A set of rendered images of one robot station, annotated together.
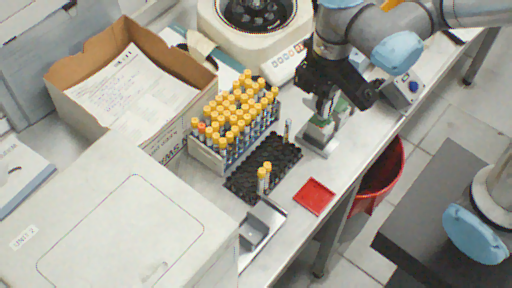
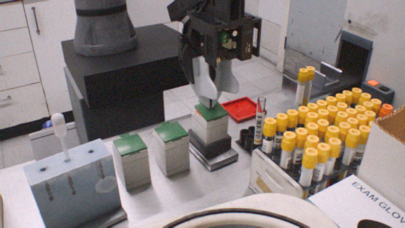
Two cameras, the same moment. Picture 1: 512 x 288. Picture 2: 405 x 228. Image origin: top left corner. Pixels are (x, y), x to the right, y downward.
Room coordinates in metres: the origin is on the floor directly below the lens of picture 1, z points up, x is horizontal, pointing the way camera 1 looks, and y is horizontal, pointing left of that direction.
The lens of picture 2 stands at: (1.16, 0.04, 1.24)
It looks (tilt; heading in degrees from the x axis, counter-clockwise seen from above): 31 degrees down; 205
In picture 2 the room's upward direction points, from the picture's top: straight up
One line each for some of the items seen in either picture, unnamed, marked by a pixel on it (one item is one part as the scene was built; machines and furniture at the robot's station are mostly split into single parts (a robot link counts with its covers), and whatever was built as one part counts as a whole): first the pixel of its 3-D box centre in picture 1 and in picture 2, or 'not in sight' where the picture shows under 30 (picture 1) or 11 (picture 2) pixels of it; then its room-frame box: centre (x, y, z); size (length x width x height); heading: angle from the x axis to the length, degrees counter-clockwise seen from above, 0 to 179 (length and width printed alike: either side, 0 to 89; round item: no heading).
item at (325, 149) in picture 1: (318, 136); (209, 142); (0.73, -0.14, 0.89); 0.09 x 0.05 x 0.04; 57
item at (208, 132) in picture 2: (319, 129); (209, 128); (0.73, -0.14, 0.92); 0.05 x 0.04 x 0.06; 56
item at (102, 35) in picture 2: not in sight; (103, 25); (0.55, -0.50, 0.99); 0.15 x 0.15 x 0.10
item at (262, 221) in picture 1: (242, 241); (328, 77); (0.46, 0.01, 0.92); 0.21 x 0.07 x 0.05; 145
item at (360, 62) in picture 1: (358, 60); (76, 190); (0.94, -0.24, 0.92); 0.10 x 0.07 x 0.10; 151
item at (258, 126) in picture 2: (286, 134); (258, 126); (0.71, -0.07, 0.93); 0.01 x 0.01 x 0.10; 55
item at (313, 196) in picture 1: (314, 196); (242, 108); (0.59, -0.14, 0.88); 0.07 x 0.07 x 0.01; 55
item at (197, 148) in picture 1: (235, 126); (326, 163); (0.73, 0.04, 0.91); 0.20 x 0.10 x 0.07; 145
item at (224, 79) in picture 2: (314, 106); (225, 82); (0.73, -0.12, 1.01); 0.06 x 0.03 x 0.09; 56
